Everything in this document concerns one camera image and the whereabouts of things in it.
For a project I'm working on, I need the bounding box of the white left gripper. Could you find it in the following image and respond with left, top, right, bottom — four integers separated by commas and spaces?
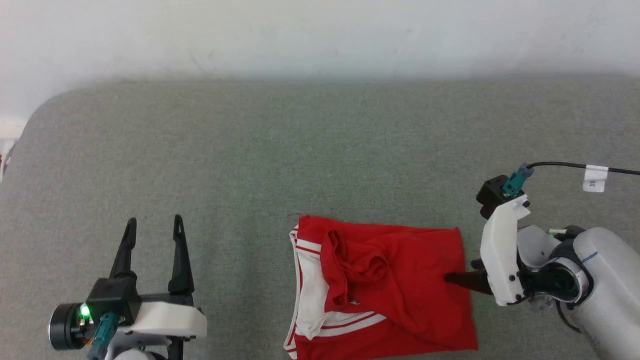
109, 215, 207, 360

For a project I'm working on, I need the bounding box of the black camera cable teal plug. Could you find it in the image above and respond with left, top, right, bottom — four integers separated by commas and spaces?
501, 161, 640, 198
89, 312, 120, 360

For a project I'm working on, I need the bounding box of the red white basketball jersey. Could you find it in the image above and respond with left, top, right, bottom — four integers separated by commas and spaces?
283, 215, 478, 360

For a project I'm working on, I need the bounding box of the black right camera cable teal plug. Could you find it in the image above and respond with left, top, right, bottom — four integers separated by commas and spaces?
501, 161, 640, 198

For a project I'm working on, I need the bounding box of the white right cable label tag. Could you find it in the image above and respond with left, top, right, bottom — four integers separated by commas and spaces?
583, 165, 609, 193

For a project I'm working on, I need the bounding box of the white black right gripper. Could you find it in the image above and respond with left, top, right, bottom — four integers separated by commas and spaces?
444, 195, 531, 307

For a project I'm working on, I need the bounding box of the black left camera cable teal plug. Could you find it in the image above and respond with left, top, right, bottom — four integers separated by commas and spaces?
89, 312, 120, 360

